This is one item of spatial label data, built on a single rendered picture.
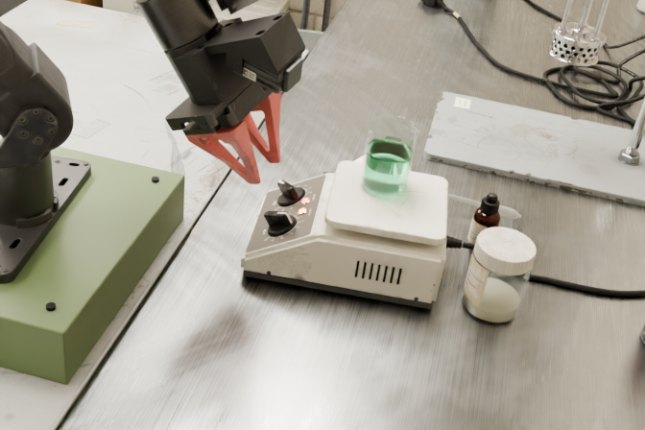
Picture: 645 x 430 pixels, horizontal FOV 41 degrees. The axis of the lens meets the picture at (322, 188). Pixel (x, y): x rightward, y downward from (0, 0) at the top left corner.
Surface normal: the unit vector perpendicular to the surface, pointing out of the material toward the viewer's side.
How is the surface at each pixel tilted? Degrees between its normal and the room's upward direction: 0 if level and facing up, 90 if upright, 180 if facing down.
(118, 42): 0
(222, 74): 63
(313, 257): 90
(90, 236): 1
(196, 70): 104
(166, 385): 0
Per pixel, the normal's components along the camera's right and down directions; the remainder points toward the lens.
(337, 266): -0.14, 0.52
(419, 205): 0.11, -0.84
